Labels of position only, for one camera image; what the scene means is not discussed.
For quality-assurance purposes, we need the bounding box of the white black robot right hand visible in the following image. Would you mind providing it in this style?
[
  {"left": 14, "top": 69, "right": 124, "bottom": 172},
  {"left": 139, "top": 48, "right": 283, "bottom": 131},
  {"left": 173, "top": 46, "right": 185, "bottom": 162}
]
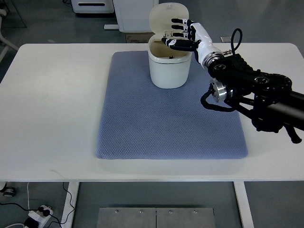
[{"left": 161, "top": 19, "right": 224, "bottom": 70}]

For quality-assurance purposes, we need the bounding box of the white trash bin with lid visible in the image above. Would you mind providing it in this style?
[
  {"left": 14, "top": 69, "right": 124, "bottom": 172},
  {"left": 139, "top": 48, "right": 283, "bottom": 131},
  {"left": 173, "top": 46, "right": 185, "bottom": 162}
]
[{"left": 148, "top": 2, "right": 192, "bottom": 89}]

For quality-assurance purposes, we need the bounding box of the grey floor socket plate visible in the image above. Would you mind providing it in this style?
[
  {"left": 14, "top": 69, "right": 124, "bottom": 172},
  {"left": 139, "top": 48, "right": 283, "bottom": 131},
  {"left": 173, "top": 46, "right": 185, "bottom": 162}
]
[{"left": 220, "top": 36, "right": 232, "bottom": 43}]

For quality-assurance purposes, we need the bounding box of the cardboard box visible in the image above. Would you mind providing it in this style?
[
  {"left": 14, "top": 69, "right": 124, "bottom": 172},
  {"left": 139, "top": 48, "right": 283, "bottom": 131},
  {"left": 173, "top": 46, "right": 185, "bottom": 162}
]
[{"left": 125, "top": 32, "right": 154, "bottom": 43}]

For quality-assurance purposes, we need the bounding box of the white cabinet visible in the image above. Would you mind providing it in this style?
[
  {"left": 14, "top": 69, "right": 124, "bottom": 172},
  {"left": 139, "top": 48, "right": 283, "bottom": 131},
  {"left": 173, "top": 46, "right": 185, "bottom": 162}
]
[{"left": 104, "top": 0, "right": 159, "bottom": 33}]

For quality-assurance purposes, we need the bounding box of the blue quilted mat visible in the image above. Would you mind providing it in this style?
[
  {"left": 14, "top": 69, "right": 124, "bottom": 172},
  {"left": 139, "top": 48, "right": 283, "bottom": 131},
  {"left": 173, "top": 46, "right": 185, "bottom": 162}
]
[{"left": 95, "top": 51, "right": 247, "bottom": 160}]

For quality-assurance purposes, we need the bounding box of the white appliance with black slot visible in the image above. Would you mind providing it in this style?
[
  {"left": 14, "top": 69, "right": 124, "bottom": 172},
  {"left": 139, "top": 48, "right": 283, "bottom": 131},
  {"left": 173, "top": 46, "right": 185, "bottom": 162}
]
[{"left": 71, "top": 0, "right": 114, "bottom": 14}]

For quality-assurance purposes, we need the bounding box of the white table right leg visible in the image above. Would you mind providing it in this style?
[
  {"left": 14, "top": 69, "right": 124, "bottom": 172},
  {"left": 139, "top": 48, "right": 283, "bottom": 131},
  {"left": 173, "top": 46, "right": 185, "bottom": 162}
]
[{"left": 233, "top": 181, "right": 254, "bottom": 228}]

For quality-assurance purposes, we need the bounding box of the white table leg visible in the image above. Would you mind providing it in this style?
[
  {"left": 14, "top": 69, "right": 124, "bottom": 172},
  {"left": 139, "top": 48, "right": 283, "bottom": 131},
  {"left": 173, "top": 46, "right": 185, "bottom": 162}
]
[
  {"left": 60, "top": 182, "right": 80, "bottom": 228},
  {"left": 233, "top": 181, "right": 254, "bottom": 228}
]

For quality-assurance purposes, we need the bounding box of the metal floor plate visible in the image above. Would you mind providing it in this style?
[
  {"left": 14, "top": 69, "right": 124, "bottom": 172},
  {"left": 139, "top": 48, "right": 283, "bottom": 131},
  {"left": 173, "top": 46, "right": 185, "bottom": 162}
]
[{"left": 97, "top": 208, "right": 216, "bottom": 228}]

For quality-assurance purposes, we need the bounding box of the white table left leg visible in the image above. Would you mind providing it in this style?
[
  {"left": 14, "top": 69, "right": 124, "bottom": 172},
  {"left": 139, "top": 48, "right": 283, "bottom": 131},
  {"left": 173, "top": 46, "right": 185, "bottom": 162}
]
[{"left": 60, "top": 182, "right": 80, "bottom": 228}]

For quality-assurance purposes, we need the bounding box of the white power strip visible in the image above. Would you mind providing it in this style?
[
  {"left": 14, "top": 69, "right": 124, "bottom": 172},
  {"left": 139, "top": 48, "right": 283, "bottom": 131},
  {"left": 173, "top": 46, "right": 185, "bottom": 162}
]
[{"left": 24, "top": 205, "right": 53, "bottom": 228}]

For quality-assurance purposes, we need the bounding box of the black caster wheel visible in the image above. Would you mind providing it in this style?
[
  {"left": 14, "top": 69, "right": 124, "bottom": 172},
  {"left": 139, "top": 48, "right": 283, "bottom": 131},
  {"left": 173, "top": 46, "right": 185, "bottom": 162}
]
[{"left": 0, "top": 182, "right": 16, "bottom": 197}]

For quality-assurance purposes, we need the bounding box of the white chair frame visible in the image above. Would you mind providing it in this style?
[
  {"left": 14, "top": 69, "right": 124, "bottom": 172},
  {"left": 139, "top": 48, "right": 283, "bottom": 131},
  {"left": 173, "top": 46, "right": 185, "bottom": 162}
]
[{"left": 0, "top": 8, "right": 19, "bottom": 63}]

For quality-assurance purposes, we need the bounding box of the black power cable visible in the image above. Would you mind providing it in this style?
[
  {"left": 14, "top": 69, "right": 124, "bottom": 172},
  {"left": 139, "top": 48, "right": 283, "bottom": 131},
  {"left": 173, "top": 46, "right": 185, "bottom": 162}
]
[{"left": 0, "top": 182, "right": 76, "bottom": 228}]

